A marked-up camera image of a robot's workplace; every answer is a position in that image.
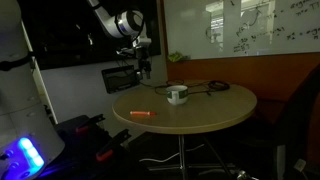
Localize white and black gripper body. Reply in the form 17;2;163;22
133;36;153;65

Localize white cup with green band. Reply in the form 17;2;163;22
165;84;190;106

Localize orange marker with white cap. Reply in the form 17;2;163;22
129;110;157;117

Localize whiteboard with writing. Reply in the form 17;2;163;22
163;0;320;61

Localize black office chair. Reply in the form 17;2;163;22
263;63;320;180

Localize black cable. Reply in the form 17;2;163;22
139;78;231;97

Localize large black wall screen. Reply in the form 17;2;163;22
17;0;162;71

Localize black clamp with red handle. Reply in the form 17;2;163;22
95;128;132;163
74;113;107;135

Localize white floor cable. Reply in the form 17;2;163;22
138;143;206;164

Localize metal table pedestal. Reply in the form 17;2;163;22
145;134;242;180

